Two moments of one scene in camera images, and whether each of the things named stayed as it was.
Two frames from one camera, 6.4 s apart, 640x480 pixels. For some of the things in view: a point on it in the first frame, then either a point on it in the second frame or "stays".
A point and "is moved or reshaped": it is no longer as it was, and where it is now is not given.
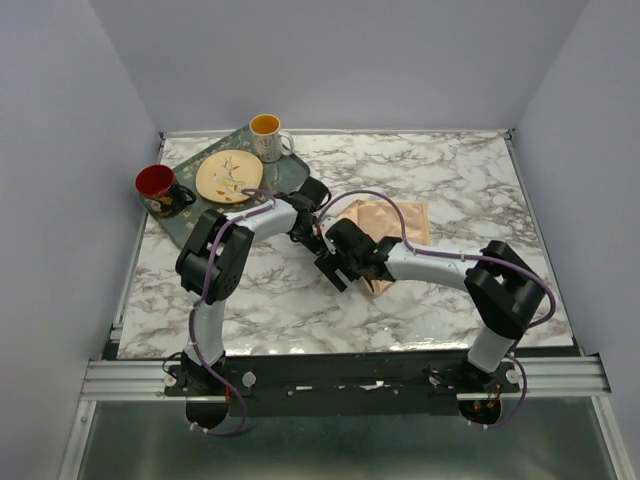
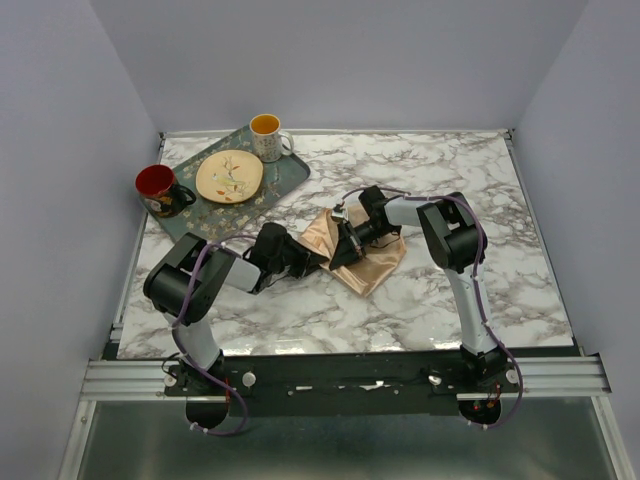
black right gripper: (328, 263) to (347, 250)
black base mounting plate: (341, 384) stays
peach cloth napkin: (380, 220) is moved or reshaped
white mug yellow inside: (266, 139) stays
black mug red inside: (160, 194) stays
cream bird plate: (222, 175) stays
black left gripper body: (306, 238) to (288, 259)
